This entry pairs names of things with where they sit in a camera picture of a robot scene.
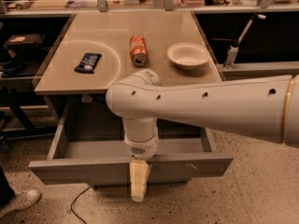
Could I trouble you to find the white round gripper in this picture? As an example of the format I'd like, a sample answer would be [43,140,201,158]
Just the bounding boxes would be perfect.
[122,118,159,202]

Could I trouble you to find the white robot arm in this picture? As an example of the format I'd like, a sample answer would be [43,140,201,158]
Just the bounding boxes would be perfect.
[106,69,299,202]

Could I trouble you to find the grey bottom drawer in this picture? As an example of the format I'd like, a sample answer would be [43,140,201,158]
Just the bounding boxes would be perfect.
[90,180,191,190]

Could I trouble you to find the grey drawer cabinet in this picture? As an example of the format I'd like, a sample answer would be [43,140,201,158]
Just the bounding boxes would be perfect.
[29,11,221,186]

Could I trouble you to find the white sneaker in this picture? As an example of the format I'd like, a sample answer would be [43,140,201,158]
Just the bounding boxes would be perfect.
[0,189,41,217]

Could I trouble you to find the dark blue snack packet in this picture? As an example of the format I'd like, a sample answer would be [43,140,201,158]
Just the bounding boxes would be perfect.
[74,52,102,74]

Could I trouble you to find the white bowl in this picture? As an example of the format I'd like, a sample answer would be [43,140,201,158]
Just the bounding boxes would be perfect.
[167,42,209,70]

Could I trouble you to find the orange soda can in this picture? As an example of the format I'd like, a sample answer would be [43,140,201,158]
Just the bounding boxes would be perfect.
[130,35,148,66]

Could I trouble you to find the black stool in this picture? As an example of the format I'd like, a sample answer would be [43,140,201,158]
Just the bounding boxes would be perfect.
[3,33,45,76]

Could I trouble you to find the black floor cable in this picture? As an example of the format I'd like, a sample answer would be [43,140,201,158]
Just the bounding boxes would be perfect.
[70,185,92,224]

